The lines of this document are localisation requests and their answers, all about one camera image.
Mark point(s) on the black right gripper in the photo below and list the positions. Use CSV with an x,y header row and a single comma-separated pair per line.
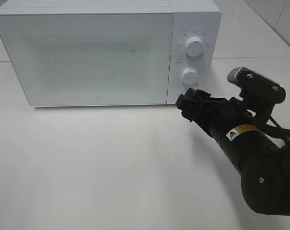
x,y
216,116

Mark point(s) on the round white door button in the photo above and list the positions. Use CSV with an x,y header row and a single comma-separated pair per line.
x,y
182,92

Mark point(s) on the white microwave door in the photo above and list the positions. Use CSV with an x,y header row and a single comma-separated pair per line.
x,y
85,60

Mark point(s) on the lower white timer knob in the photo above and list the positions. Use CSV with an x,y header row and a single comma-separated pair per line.
x,y
189,76

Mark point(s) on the upper white power knob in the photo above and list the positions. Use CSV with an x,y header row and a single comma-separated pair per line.
x,y
194,46

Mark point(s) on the white microwave oven body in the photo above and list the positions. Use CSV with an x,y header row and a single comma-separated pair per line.
x,y
190,17

